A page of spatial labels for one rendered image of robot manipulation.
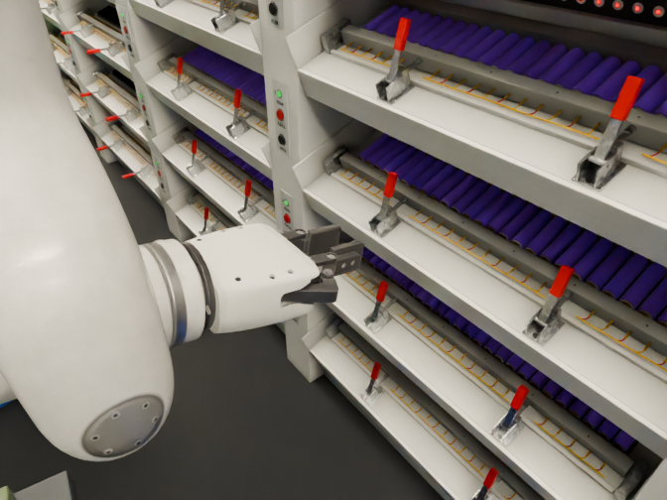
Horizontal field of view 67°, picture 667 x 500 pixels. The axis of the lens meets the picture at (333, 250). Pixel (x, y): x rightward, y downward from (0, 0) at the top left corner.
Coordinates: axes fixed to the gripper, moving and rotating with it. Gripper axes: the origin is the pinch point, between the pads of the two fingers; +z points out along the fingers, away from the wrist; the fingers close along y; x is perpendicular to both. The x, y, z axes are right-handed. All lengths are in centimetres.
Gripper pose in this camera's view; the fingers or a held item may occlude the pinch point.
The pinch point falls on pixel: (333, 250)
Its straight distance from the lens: 50.4
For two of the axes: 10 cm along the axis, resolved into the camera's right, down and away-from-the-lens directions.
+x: 1.6, -8.6, -4.9
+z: 7.7, -2.0, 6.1
